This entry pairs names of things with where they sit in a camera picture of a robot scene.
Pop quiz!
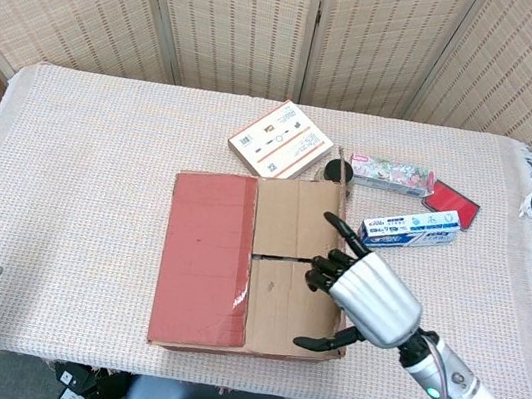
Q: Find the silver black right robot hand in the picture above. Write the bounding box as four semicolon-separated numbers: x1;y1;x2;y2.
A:
291;209;437;368

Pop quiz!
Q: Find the red cardboard shipping box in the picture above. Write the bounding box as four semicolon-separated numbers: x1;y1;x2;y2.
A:
145;120;379;378

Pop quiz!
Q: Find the blue white toothpaste box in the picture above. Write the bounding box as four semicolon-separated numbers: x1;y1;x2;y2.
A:
356;195;464;263

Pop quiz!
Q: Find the floral printed long box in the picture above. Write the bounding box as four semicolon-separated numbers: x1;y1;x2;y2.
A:
345;151;439;202

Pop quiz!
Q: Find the white orange flat box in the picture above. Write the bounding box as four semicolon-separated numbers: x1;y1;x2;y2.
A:
222;91;341;189

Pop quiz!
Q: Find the flat red black-edged pouch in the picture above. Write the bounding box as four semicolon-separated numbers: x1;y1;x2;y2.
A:
416;177;485;235

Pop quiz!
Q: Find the black round container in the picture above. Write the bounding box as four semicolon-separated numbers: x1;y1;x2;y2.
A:
322;156;357;187

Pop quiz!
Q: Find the white woven tablecloth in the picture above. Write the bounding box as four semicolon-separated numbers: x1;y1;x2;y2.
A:
0;54;532;399

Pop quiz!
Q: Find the black electronic device with label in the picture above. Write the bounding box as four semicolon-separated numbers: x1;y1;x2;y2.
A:
47;360;134;399

